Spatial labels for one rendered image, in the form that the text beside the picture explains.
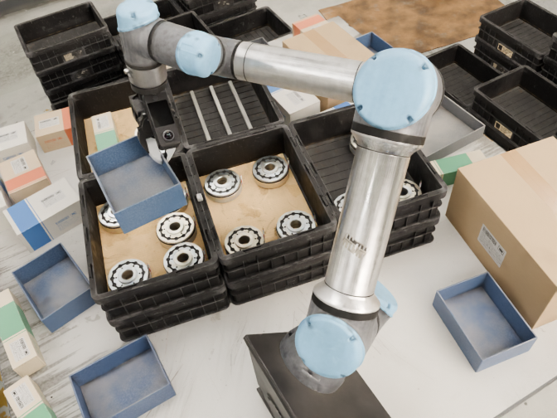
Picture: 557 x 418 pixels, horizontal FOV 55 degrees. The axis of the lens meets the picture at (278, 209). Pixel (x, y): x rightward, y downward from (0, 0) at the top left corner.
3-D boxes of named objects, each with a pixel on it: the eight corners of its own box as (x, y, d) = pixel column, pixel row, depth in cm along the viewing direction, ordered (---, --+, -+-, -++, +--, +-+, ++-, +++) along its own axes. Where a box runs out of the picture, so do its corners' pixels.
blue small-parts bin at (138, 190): (187, 204, 117) (181, 183, 112) (123, 234, 114) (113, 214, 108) (155, 151, 129) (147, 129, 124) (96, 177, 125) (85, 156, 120)
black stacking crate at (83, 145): (191, 178, 158) (184, 151, 150) (92, 207, 154) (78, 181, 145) (167, 99, 183) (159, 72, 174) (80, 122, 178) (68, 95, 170)
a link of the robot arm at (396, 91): (371, 360, 99) (453, 61, 85) (350, 399, 85) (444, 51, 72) (312, 337, 103) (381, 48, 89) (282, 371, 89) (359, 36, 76)
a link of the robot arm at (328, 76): (457, 67, 95) (220, 27, 112) (452, 61, 85) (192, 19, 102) (441, 131, 98) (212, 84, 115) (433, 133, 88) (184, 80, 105)
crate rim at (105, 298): (221, 267, 126) (220, 262, 124) (94, 307, 122) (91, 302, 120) (186, 156, 151) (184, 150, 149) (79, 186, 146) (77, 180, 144)
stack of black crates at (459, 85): (505, 122, 260) (518, 84, 242) (457, 145, 252) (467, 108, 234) (450, 80, 283) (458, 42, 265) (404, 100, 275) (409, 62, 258)
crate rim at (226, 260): (339, 230, 131) (339, 225, 129) (221, 267, 126) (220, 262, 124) (286, 128, 155) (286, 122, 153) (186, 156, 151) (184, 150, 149)
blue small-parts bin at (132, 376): (153, 345, 137) (146, 333, 132) (176, 395, 128) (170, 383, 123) (78, 386, 131) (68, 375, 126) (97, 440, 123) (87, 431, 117)
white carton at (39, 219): (31, 253, 159) (16, 235, 152) (16, 229, 165) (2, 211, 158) (90, 217, 166) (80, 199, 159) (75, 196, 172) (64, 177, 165)
